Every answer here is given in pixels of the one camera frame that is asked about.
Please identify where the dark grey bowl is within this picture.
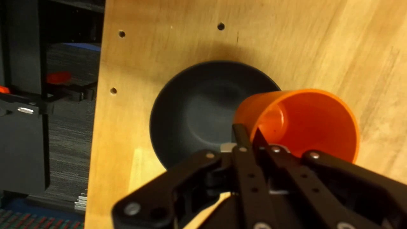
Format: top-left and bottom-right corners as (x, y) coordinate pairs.
(150, 61), (280, 168)

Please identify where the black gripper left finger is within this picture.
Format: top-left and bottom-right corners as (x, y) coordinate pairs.
(112, 125), (272, 229)

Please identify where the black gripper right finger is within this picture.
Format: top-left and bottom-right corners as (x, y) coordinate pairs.
(252, 134), (407, 229)

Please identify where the orange plastic cup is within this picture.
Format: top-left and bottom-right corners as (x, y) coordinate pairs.
(233, 89), (360, 163)

